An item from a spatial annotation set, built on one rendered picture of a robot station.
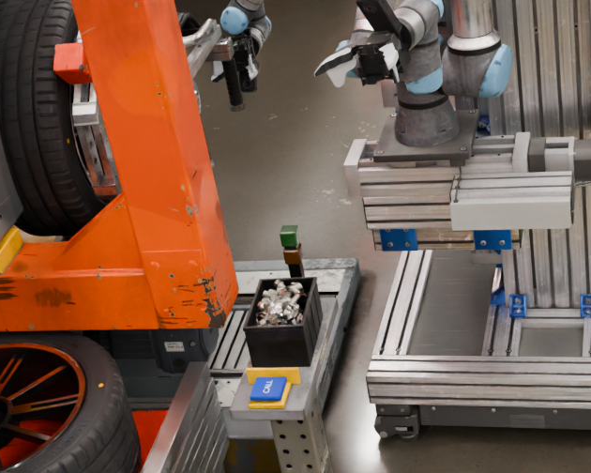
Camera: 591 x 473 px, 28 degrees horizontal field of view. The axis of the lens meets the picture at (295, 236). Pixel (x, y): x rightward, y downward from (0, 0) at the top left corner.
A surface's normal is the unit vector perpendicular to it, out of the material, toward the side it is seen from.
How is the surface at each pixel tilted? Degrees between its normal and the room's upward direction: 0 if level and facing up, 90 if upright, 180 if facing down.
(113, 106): 90
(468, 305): 0
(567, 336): 0
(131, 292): 90
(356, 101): 0
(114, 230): 90
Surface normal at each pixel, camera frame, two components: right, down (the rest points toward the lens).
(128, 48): -0.20, 0.53
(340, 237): -0.16, -0.85
